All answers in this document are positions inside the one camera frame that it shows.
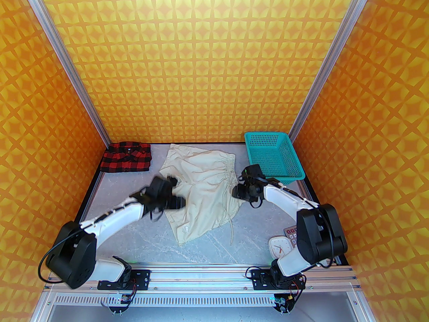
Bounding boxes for aluminium mounting rail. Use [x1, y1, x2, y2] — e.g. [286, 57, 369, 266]
[44, 263, 364, 292]

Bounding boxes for small electronics board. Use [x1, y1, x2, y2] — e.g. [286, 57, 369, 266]
[272, 292, 296, 314]
[108, 292, 135, 314]

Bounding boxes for aluminium frame post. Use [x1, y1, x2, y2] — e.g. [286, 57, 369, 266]
[288, 0, 376, 142]
[17, 0, 114, 152]

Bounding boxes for cream drawstring shorts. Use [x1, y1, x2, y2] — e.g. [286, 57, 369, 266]
[158, 144, 242, 247]

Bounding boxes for teal plastic basket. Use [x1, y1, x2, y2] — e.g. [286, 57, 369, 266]
[244, 131, 306, 184]

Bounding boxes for perforated metal strip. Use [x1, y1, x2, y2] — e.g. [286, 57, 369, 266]
[40, 292, 366, 307]

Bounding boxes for white analog clock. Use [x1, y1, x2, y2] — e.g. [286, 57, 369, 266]
[268, 235, 291, 259]

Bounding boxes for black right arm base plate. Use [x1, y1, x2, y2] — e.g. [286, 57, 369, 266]
[251, 269, 306, 291]

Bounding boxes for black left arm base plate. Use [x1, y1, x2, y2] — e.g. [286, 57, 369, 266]
[97, 270, 150, 291]

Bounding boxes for grey desk calculator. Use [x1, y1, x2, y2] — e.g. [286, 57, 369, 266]
[284, 225, 299, 247]

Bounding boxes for red black plaid shirt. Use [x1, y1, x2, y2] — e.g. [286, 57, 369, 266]
[100, 142, 152, 173]

